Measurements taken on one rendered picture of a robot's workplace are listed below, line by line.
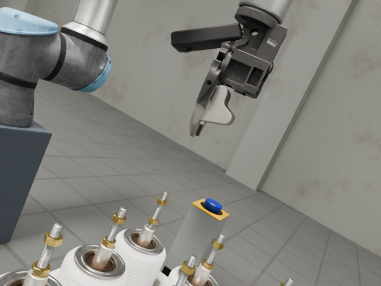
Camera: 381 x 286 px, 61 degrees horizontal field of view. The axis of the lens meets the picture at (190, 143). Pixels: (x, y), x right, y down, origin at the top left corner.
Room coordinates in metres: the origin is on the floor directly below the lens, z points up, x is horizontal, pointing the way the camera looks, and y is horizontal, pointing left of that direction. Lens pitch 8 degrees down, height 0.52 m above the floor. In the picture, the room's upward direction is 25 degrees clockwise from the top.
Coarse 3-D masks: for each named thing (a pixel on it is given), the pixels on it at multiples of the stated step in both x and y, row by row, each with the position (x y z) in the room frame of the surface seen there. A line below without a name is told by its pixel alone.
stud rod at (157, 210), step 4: (164, 192) 0.53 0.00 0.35; (164, 196) 0.53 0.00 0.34; (164, 200) 0.53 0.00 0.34; (156, 208) 0.53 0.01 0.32; (160, 208) 0.53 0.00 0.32; (156, 212) 0.53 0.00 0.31; (152, 216) 0.54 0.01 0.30; (156, 216) 0.53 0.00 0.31; (152, 224) 0.53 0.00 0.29; (152, 228) 0.53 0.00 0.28
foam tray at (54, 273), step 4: (52, 272) 0.46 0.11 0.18; (56, 272) 0.46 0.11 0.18; (160, 272) 0.59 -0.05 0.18; (56, 276) 0.45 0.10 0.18; (160, 276) 0.58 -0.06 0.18; (164, 276) 0.58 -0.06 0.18; (156, 280) 0.57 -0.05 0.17; (160, 280) 0.57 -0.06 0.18; (164, 280) 0.57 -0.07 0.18; (156, 284) 0.57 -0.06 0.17; (160, 284) 0.55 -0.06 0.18
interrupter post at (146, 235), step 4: (148, 224) 0.54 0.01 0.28; (144, 228) 0.53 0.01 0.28; (148, 228) 0.53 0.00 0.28; (144, 232) 0.53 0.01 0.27; (148, 232) 0.53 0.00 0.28; (152, 232) 0.53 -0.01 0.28; (140, 236) 0.53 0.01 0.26; (144, 236) 0.53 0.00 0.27; (148, 236) 0.53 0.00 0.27; (152, 236) 0.53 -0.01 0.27; (140, 240) 0.53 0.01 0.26; (144, 240) 0.52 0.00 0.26; (148, 240) 0.53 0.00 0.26; (144, 244) 0.53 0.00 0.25; (148, 244) 0.53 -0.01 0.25
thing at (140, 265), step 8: (120, 232) 0.54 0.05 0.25; (120, 240) 0.51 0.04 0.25; (120, 248) 0.50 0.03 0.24; (128, 248) 0.50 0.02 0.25; (128, 256) 0.49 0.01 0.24; (136, 256) 0.49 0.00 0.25; (144, 256) 0.49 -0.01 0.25; (152, 256) 0.50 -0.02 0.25; (160, 256) 0.52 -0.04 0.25; (128, 264) 0.49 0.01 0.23; (136, 264) 0.49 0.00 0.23; (144, 264) 0.49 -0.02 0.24; (152, 264) 0.50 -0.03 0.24; (160, 264) 0.52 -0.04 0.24; (136, 272) 0.49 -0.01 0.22; (144, 272) 0.49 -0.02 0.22; (152, 272) 0.50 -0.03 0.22; (128, 280) 0.49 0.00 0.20; (136, 280) 0.49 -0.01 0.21; (144, 280) 0.50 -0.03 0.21; (152, 280) 0.52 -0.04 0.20
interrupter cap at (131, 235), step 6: (132, 228) 0.56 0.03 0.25; (126, 234) 0.53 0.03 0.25; (132, 234) 0.54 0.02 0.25; (138, 234) 0.55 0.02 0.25; (126, 240) 0.51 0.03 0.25; (132, 240) 0.52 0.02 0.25; (156, 240) 0.56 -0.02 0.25; (132, 246) 0.50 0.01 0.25; (138, 246) 0.51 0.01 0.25; (144, 246) 0.52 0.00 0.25; (150, 246) 0.53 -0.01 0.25; (156, 246) 0.53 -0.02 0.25; (162, 246) 0.54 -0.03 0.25; (144, 252) 0.50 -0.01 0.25; (150, 252) 0.51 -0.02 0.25; (156, 252) 0.51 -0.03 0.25
